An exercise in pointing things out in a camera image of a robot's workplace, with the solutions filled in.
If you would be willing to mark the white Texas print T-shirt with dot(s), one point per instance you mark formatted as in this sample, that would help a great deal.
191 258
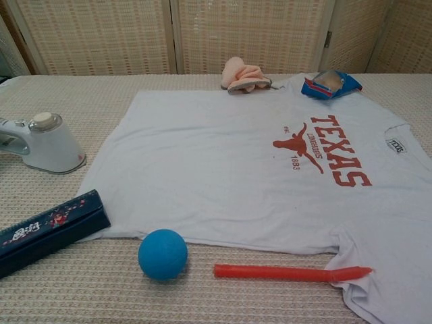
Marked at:
216 162

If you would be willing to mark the beige woven tablecloth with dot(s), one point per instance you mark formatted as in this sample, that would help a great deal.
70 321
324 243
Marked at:
84 297

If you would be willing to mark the blue rubber ball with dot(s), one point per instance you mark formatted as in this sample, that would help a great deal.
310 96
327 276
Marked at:
163 254

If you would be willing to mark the peach folded towel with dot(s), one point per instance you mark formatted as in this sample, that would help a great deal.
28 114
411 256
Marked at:
244 76

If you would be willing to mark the red candle stick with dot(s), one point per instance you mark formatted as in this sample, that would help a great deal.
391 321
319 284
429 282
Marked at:
270 271

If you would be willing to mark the dark blue pencil box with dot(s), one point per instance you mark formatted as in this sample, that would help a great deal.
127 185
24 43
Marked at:
50 229

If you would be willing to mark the white steam iron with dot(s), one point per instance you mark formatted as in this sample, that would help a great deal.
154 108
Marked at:
54 145

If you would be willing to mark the woven wooden folding screen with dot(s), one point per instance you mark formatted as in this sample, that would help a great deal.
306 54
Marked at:
236 33

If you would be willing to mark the blue snack packet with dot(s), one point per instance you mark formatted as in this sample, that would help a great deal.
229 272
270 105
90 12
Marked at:
320 91

